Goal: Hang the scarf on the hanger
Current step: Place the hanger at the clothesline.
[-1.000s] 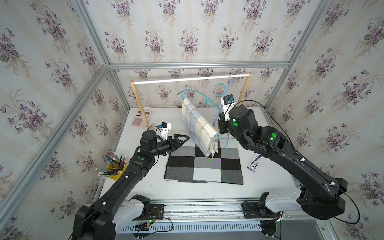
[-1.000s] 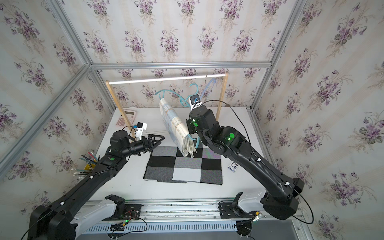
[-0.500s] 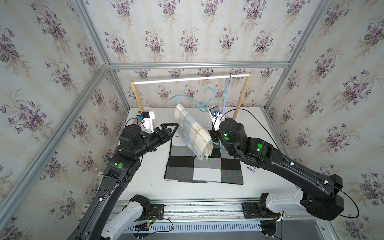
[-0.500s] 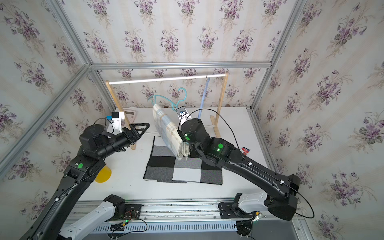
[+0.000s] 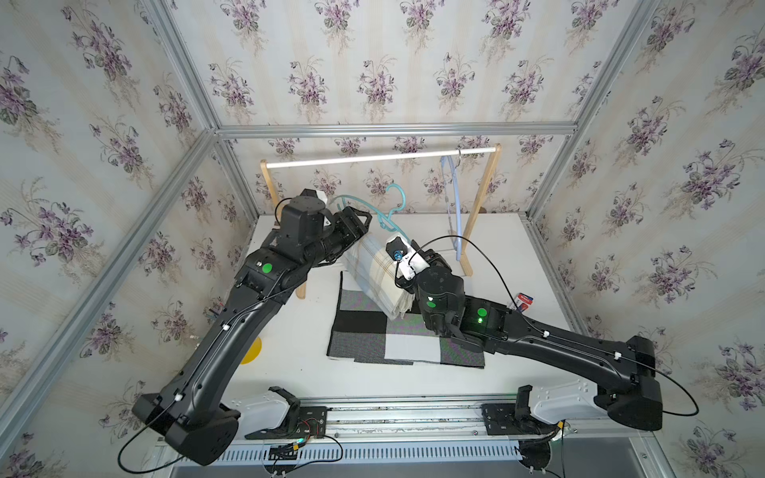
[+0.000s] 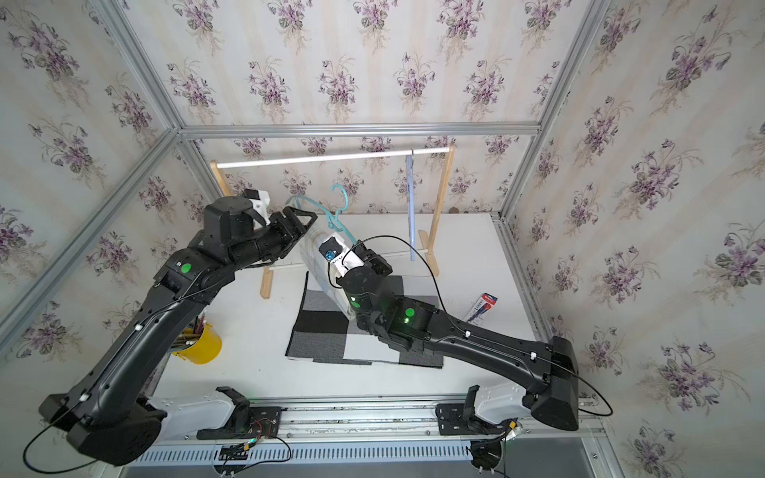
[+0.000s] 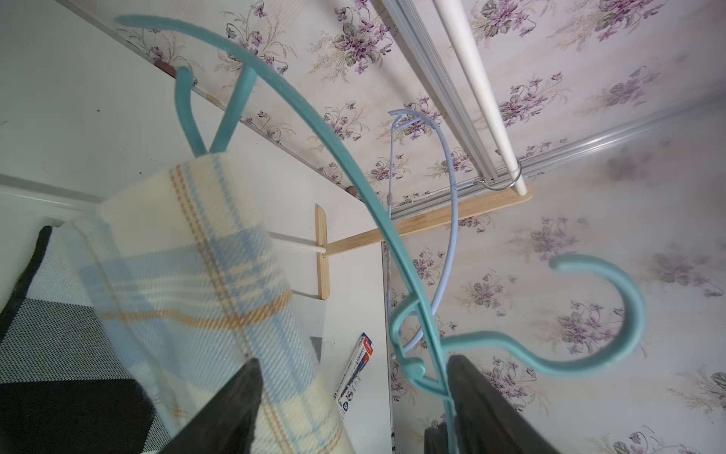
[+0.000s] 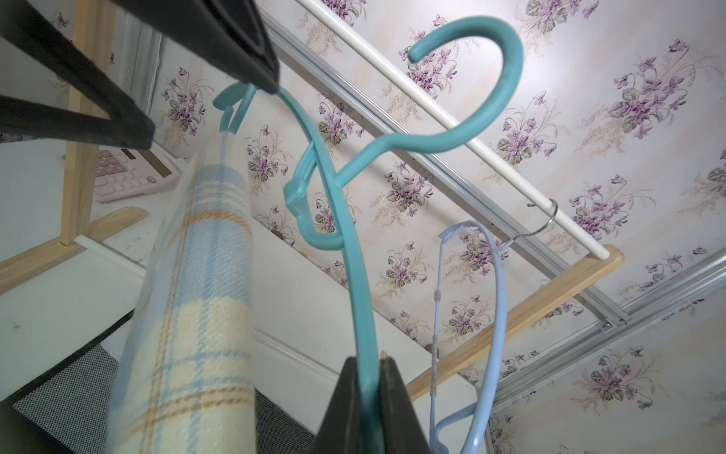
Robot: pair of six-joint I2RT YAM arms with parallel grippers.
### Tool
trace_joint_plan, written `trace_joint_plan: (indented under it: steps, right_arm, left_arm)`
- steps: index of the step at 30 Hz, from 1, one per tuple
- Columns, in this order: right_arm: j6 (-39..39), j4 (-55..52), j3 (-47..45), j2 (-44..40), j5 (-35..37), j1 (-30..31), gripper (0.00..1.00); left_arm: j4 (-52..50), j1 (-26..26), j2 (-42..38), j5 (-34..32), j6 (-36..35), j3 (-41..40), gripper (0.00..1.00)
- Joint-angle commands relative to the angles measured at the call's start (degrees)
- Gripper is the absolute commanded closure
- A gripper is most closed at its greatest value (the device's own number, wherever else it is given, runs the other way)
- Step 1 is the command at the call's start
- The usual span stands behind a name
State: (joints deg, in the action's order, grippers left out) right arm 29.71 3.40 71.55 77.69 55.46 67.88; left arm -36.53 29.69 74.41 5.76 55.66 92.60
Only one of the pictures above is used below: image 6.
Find black white checkered scarf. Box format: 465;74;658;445
285;273;443;370

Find wooden clothes rack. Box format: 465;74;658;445
208;135;456;273

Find light blue plastic hanger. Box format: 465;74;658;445
406;155;416;262

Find plaid blue cream scarf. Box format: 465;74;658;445
299;228;355;320

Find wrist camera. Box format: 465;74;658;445
242;188;270;226
319;233;364;277

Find aluminium front rail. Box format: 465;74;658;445
112;393;611;446

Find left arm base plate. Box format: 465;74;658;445
196;406;282;440

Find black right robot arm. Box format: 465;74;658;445
331;244;579;431

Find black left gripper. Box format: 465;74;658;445
226;206;321;276

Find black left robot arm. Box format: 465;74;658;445
39;196;317;466

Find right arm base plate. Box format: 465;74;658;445
434;402;517;436

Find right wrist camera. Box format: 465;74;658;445
319;233;364;277

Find teal plastic hanger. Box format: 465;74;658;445
286;183;358;245

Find yellow pencil cup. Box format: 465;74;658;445
171;323;223;366

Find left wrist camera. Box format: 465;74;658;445
242;188;270;226

